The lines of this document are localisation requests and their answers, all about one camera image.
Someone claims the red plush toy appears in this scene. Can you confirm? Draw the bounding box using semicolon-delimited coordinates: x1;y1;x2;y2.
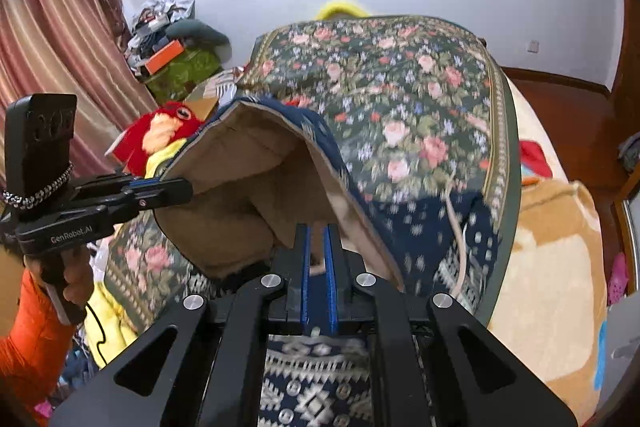
112;102;206;175

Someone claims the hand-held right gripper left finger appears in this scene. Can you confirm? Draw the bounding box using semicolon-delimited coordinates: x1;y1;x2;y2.
50;224;312;427

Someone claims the pink slipper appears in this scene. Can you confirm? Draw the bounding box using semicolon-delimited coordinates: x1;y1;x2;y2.
607;252;629;305

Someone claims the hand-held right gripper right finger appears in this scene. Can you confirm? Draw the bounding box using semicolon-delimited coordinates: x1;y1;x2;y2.
325;224;576;427

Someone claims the beige fleece blanket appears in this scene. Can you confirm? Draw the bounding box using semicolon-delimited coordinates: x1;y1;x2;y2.
487;72;613;425

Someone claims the striped plaid cloth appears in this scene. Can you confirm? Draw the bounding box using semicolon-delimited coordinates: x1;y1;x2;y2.
210;67;251;100

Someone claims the pile of assorted clutter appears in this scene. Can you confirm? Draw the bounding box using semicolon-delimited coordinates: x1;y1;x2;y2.
127;0;231;72

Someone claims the striped pink curtain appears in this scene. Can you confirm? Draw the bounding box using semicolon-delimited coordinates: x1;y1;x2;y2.
0;0;161;188

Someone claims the yellow fuzzy object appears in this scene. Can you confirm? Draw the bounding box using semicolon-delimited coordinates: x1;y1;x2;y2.
317;0;373;20

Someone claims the green patterned cloth cover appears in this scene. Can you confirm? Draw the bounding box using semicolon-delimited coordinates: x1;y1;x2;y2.
145;49;223;105

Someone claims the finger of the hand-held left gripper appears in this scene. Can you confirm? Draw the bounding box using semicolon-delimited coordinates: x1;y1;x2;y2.
117;175;193;198
107;194;193;224

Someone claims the person's left hand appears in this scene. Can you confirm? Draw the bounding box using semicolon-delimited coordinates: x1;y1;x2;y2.
60;251;96;308

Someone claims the brown cardboard sheet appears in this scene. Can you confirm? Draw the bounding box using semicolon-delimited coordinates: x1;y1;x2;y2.
182;79;236;118

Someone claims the navy patterned hooded jacket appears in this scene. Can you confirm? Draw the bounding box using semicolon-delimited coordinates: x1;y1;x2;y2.
152;94;503;427

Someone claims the floral blanket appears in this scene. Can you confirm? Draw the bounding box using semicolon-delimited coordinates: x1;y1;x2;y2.
102;14;523;343

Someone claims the orange box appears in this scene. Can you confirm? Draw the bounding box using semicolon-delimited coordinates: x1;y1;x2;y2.
145;39;183;75

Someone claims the red cloth item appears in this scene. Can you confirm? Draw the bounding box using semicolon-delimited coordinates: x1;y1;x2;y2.
520;139;554;180

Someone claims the person's left forearm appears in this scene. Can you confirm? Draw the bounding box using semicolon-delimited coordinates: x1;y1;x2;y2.
0;267;81;413

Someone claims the yellow cloth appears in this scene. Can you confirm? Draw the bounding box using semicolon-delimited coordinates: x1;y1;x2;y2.
82;139;183;368

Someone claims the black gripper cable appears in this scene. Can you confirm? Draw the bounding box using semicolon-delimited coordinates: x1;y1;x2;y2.
85;302;110;369

